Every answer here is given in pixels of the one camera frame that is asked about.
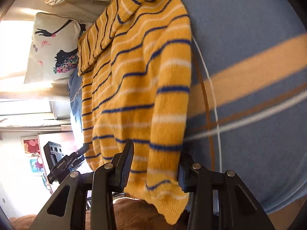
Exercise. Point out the blue plaid bed sheet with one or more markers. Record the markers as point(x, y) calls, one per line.
point(247, 101)

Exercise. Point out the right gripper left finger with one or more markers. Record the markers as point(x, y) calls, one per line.
point(66, 208)

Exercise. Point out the yellow striped knit sweater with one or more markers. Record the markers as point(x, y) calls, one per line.
point(135, 65)

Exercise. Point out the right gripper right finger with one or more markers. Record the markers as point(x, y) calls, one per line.
point(219, 200)

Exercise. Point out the woman silhouette cushion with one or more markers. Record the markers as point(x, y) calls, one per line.
point(54, 48)

